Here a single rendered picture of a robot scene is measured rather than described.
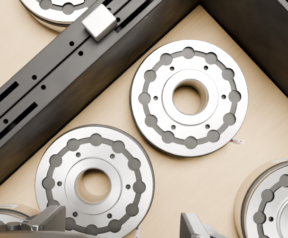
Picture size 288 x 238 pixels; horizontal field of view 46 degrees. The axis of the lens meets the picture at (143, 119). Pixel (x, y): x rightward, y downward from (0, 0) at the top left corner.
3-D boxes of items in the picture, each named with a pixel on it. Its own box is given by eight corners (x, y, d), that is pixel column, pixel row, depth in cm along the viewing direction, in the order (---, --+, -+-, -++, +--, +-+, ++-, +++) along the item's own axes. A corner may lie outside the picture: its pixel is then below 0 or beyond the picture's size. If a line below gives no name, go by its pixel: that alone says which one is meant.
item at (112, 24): (98, 43, 22) (95, 38, 21) (83, 27, 22) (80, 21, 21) (118, 24, 22) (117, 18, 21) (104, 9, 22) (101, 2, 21)
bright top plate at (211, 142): (190, 180, 29) (191, 181, 29) (107, 99, 30) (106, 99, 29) (270, 96, 30) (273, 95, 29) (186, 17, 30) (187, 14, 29)
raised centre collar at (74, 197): (91, 226, 29) (91, 228, 28) (53, 183, 29) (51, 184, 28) (135, 186, 29) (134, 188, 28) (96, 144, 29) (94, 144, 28)
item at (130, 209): (91, 267, 29) (89, 270, 29) (12, 180, 29) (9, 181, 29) (177, 187, 29) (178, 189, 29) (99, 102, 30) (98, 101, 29)
